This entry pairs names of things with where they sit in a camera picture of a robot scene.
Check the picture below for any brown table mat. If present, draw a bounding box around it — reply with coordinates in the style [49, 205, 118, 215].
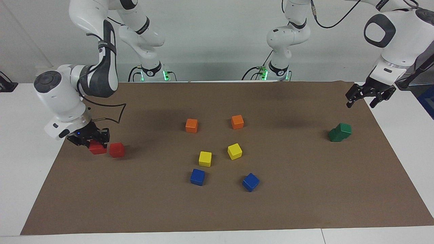
[20, 81, 434, 235]

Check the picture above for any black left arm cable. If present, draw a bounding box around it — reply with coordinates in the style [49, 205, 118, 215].
[310, 0, 361, 29]

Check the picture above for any black base cable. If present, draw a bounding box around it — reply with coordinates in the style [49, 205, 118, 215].
[128, 65, 143, 82]
[241, 51, 273, 81]

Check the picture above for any red wooden cube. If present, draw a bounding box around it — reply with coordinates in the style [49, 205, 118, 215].
[89, 140, 107, 155]
[109, 143, 125, 158]

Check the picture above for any black clamp base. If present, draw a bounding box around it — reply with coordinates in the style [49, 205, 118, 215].
[0, 71, 18, 93]

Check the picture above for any blue wooden cube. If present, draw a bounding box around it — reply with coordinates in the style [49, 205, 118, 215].
[242, 173, 260, 192]
[190, 169, 205, 186]

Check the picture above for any black stand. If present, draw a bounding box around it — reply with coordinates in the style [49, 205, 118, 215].
[395, 54, 434, 90]

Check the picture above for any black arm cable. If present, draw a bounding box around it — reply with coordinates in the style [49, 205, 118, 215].
[77, 20, 127, 123]
[310, 0, 361, 29]

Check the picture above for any blue crate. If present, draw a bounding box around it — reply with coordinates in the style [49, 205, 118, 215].
[418, 85, 434, 120]

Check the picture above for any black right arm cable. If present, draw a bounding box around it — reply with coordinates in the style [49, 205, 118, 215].
[77, 20, 127, 123]

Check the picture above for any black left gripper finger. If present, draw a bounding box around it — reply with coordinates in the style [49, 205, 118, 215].
[346, 84, 365, 108]
[370, 89, 396, 108]

